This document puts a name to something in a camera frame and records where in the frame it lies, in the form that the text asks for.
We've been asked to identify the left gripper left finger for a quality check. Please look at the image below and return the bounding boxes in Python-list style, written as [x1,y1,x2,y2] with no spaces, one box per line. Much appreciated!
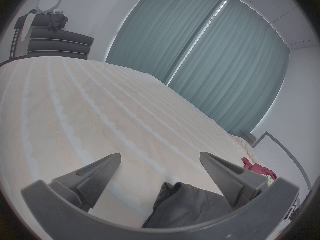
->
[50,152,122,208]

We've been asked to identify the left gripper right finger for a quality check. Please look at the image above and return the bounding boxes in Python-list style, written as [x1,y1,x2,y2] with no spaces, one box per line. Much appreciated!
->
[199,151,269,207]

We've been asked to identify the black T-shirt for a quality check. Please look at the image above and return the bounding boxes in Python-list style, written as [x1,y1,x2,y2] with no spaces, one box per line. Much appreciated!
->
[142,181,233,228]

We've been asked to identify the bed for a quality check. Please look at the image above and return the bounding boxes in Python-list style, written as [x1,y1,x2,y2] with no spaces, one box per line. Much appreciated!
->
[0,56,313,234]

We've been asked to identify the dark red garment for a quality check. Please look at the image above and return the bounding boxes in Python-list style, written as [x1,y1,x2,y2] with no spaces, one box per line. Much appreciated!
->
[241,157,277,181]

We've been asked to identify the pale pink pillow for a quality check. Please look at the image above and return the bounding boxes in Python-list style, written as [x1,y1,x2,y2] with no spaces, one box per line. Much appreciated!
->
[234,135,253,150]

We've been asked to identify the grey bedside table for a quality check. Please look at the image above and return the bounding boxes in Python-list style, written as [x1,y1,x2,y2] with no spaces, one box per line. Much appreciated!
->
[229,130,257,143]

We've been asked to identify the blue-green curtain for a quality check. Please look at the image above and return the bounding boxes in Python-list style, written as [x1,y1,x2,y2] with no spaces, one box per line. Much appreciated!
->
[167,0,292,134]
[105,0,229,84]

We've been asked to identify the black chest of drawers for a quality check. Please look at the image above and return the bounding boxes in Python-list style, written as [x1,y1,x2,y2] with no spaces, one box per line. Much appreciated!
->
[26,14,95,60]

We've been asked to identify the dark grey garment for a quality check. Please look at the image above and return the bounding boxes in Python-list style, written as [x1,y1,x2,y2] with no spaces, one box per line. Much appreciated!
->
[47,10,69,31]

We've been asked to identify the white cloth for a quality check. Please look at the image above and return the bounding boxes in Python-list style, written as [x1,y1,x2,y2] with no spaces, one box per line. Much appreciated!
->
[21,14,35,42]

